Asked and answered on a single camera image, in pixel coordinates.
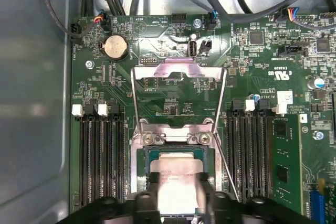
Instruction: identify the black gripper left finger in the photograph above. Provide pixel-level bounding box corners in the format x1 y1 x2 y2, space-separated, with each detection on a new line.
67 172 162 224

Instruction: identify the black RAM slot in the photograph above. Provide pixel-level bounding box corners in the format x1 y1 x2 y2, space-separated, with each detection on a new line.
249 100 268 202
107 100 126 201
238 100 256 205
259 103 287 201
97 104 113 200
71 104 90 208
84 103 102 204
227 100 244 205

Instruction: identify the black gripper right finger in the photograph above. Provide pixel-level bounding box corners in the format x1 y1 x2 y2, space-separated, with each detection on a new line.
196 172 317 224

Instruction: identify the white barcode sticker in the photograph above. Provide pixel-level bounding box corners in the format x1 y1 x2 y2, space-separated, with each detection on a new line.
277 90 293 104

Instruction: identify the green RAM stick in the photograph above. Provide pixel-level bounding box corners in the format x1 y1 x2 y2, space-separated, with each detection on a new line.
271 115 305 224

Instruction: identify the internal USB port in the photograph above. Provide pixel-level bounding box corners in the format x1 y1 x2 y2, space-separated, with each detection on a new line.
187 39 199 59

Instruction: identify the black grey PC case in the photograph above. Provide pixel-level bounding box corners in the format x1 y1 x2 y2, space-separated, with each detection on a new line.
0 0 336 224

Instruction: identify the round coin battery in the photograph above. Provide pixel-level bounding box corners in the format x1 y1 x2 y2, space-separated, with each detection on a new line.
104 35 129 61

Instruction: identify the silver topped CPU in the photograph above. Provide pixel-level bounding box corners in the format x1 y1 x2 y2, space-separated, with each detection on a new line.
144 147 212 221

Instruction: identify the green motherboard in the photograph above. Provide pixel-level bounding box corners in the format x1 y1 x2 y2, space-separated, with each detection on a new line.
69 11 336 224

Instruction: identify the coloured wire connector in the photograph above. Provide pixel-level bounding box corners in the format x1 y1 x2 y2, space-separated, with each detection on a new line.
278 7 301 23

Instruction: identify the thin wire locking lever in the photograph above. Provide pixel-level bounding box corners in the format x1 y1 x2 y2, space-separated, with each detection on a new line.
214 132 241 202

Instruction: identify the blue expansion slot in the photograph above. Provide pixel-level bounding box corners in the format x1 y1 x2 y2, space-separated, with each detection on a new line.
309 178 328 224

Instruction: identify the metal socket cover frame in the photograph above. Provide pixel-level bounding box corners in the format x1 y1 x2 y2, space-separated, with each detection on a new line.
130 57 228 141

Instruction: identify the metal CPU socket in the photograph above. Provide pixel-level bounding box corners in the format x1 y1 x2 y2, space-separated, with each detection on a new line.
130 118 226 224

